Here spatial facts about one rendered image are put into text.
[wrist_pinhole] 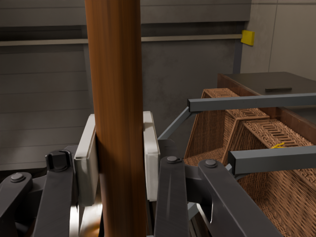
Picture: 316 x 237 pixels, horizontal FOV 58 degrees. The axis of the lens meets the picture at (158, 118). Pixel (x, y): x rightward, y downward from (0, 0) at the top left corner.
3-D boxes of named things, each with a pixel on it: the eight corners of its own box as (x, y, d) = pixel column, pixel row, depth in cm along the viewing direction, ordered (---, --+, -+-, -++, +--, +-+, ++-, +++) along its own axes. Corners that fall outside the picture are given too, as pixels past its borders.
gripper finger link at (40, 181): (73, 217, 13) (7, 223, 13) (87, 165, 18) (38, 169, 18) (69, 190, 13) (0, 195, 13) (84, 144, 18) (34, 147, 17)
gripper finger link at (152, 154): (145, 153, 15) (160, 152, 15) (141, 111, 21) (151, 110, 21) (147, 202, 16) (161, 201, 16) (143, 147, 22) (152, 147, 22)
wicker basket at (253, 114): (261, 210, 137) (204, 216, 135) (223, 157, 190) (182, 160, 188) (272, 115, 121) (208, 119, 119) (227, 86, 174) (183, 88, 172)
